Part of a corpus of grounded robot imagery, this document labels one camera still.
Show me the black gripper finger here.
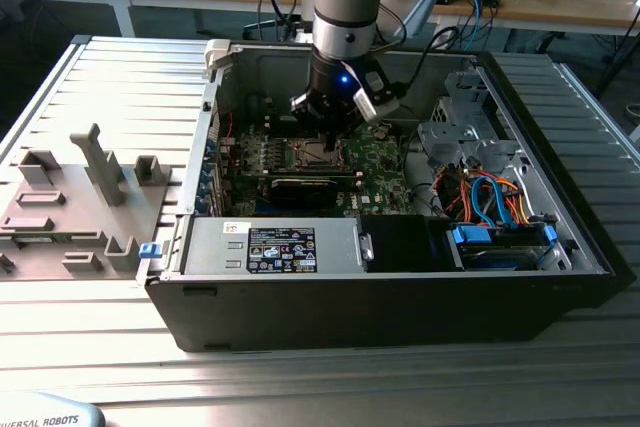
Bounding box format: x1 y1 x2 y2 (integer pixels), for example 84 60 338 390
333 118 370 152
289 91 336 152

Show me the metal socket cover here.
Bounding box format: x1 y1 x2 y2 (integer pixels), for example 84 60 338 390
296 138 349 170

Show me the silver topped CPU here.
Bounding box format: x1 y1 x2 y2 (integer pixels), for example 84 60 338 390
303 142 332 164

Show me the CPU socket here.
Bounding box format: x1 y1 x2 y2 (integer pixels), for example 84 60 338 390
292 135 351 172

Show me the green motherboard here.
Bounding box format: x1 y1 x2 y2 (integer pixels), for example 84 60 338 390
219 116 421 218

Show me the black graphics card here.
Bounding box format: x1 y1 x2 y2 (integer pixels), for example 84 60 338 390
268 177 365 209

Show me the metal drive cage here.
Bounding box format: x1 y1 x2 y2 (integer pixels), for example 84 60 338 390
416 68 535 184

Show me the black plastic shroud box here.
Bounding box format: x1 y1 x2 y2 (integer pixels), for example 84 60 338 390
359 214 452 274

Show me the hard disk in blue carrier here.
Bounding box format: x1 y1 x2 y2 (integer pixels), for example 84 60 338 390
446 223 564 272

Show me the grey power supply unit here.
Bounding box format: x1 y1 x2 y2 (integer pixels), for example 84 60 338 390
178 215 375 277

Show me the black PC case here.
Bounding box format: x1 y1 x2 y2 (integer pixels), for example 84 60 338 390
135 38 635 354

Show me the grey parts rack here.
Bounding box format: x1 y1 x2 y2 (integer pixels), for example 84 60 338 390
0 121 177 282

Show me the pale blue teach pendant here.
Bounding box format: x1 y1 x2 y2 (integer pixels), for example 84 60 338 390
0 390 107 427

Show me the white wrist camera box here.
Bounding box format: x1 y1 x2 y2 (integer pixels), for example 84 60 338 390
341 59 401 124

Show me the thin black fan wire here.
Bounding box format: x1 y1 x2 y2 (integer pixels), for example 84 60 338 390
394 104 426 124

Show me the black camera cable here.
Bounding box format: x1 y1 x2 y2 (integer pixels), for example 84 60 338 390
394 26 460 93

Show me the blue data wire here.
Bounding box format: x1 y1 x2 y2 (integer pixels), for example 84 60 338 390
492 180 519 231
471 175 501 227

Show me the orange wire bundle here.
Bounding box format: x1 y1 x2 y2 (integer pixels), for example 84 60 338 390
439 169 534 224

